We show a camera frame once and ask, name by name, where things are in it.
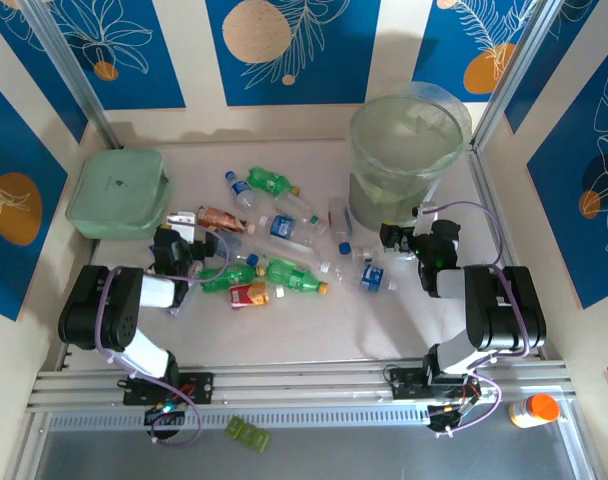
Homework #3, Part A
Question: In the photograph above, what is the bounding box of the large blue-label water bottle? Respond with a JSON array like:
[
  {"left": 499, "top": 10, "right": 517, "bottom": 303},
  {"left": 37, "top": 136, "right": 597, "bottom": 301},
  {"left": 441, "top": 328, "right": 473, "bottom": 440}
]
[{"left": 257, "top": 213, "right": 330, "bottom": 247}]

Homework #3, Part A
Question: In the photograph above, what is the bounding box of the clear container red blue label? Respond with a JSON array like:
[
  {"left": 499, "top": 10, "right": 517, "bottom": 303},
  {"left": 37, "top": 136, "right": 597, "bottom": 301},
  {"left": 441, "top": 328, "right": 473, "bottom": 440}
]
[{"left": 327, "top": 197, "right": 356, "bottom": 239}]

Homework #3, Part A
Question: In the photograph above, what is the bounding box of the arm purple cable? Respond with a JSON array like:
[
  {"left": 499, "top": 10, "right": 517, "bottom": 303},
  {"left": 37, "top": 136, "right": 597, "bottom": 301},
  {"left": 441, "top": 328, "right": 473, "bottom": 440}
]
[
  {"left": 94, "top": 226, "right": 230, "bottom": 447},
  {"left": 423, "top": 199, "right": 531, "bottom": 439}
]

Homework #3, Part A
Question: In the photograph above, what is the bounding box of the black controller box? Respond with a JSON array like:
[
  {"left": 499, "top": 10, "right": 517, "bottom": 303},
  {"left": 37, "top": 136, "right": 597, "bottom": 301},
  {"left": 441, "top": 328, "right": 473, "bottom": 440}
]
[
  {"left": 143, "top": 403, "right": 188, "bottom": 427},
  {"left": 427, "top": 403, "right": 468, "bottom": 435}
]

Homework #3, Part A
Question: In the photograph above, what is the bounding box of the orange capped jar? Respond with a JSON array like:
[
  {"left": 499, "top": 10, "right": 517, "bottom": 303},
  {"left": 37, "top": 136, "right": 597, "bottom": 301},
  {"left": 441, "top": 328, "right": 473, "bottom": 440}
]
[{"left": 508, "top": 393, "right": 560, "bottom": 430}]

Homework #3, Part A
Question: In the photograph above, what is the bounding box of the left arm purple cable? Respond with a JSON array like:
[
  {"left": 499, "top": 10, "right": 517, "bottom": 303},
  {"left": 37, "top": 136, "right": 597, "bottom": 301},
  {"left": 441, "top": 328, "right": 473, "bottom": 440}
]
[{"left": 94, "top": 226, "right": 230, "bottom": 447}]

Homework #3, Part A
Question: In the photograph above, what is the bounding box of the clear bottle blue cap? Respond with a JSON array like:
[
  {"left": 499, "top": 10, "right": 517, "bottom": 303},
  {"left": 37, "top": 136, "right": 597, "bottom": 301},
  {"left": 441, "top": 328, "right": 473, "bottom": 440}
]
[{"left": 213, "top": 229, "right": 261, "bottom": 266}]

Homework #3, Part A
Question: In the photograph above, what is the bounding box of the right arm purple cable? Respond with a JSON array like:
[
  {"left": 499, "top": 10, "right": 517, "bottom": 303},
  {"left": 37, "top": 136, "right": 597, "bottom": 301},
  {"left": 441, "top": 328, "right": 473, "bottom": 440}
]
[{"left": 423, "top": 199, "right": 531, "bottom": 439}]

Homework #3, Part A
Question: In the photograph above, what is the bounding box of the grey slotted cable duct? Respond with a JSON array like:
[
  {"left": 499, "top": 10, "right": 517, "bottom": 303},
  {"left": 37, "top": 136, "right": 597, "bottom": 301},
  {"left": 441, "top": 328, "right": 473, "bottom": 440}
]
[{"left": 46, "top": 404, "right": 433, "bottom": 432}]

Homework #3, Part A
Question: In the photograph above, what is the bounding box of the green lidded container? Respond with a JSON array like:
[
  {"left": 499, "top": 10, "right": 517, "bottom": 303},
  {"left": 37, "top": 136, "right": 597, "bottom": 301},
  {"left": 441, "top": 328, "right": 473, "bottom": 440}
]
[{"left": 65, "top": 148, "right": 174, "bottom": 240}]

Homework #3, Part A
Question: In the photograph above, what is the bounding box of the long clear bottle white cap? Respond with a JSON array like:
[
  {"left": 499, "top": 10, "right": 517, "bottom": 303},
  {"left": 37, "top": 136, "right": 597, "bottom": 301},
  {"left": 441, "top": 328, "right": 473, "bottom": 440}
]
[{"left": 236, "top": 232, "right": 333, "bottom": 274}]

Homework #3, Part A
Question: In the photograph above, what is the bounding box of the left black controller box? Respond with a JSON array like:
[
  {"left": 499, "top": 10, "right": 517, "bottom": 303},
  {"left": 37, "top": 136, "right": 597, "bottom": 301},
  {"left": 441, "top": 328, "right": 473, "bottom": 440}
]
[{"left": 143, "top": 403, "right": 188, "bottom": 427}]

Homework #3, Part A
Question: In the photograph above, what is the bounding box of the green plastic pieces strip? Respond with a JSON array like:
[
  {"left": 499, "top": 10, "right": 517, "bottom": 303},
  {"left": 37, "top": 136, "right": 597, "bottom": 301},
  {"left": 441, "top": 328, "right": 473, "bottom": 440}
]
[{"left": 225, "top": 418, "right": 271, "bottom": 446}]

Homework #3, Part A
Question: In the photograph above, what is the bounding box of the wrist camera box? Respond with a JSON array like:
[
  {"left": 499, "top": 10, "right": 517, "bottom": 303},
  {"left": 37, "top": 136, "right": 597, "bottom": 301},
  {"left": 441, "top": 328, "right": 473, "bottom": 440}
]
[
  {"left": 164, "top": 212, "right": 199, "bottom": 240},
  {"left": 414, "top": 201, "right": 439, "bottom": 236}
]

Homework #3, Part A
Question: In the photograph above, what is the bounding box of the black mount plate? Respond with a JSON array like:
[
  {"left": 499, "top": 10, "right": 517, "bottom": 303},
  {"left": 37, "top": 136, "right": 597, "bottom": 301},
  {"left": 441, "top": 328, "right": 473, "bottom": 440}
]
[
  {"left": 122, "top": 372, "right": 216, "bottom": 406},
  {"left": 389, "top": 367, "right": 483, "bottom": 401}
]

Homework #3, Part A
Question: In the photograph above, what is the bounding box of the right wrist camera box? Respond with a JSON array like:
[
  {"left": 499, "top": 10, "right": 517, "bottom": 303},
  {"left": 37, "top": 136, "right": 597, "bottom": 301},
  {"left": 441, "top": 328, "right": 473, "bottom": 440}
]
[{"left": 414, "top": 201, "right": 439, "bottom": 236}]

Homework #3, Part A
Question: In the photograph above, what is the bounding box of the orange-brown label bottle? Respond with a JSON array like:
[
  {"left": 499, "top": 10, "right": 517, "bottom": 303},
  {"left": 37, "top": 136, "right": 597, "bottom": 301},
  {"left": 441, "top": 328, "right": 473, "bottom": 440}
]
[{"left": 196, "top": 205, "right": 258, "bottom": 236}]

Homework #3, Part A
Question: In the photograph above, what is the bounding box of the right black controller box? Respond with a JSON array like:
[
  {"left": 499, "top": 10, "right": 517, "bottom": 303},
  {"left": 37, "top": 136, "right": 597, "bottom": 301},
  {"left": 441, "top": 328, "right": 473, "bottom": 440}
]
[{"left": 427, "top": 403, "right": 468, "bottom": 435}]

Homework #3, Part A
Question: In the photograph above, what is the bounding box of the green soda bottle yellow cap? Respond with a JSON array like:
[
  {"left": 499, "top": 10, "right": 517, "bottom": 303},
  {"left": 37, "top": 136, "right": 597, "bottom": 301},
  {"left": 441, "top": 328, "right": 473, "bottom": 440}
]
[
  {"left": 247, "top": 166, "right": 302, "bottom": 197},
  {"left": 198, "top": 263, "right": 267, "bottom": 295},
  {"left": 265, "top": 257, "right": 330, "bottom": 295}
]

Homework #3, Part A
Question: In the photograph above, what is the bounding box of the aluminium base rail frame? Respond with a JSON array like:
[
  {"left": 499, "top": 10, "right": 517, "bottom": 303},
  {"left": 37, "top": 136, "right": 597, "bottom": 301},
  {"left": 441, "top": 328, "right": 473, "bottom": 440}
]
[{"left": 26, "top": 357, "right": 578, "bottom": 416}]

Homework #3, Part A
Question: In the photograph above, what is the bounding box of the clear bottle green cap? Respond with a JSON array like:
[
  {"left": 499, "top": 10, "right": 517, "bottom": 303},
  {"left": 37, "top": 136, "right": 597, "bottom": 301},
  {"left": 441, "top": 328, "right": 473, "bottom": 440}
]
[{"left": 275, "top": 192, "right": 321, "bottom": 225}]

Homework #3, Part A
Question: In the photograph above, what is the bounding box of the right black mount plate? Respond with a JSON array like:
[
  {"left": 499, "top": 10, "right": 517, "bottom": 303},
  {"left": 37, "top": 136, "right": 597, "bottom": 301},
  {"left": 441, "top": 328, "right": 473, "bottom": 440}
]
[{"left": 389, "top": 367, "right": 483, "bottom": 401}]

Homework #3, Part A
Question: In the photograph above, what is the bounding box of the left black mount plate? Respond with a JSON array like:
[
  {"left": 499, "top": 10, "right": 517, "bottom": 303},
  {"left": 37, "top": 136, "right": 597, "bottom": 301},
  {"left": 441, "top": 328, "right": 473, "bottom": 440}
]
[{"left": 122, "top": 372, "right": 216, "bottom": 406}]

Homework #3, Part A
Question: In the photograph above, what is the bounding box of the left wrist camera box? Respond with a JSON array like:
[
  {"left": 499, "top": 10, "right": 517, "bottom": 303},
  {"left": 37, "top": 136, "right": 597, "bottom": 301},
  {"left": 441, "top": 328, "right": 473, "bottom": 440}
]
[{"left": 164, "top": 212, "right": 199, "bottom": 240}]

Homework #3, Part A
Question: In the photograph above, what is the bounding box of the crushed blue-label water bottle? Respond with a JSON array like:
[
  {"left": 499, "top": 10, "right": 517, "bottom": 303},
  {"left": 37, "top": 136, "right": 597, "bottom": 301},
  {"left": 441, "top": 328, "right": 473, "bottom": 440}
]
[{"left": 333, "top": 257, "right": 400, "bottom": 294}]

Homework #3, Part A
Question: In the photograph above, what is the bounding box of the crushed clear bottle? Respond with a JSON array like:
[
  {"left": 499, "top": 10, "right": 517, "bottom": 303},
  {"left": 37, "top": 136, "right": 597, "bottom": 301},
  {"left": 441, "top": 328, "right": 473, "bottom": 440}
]
[{"left": 351, "top": 243, "right": 385, "bottom": 264}]

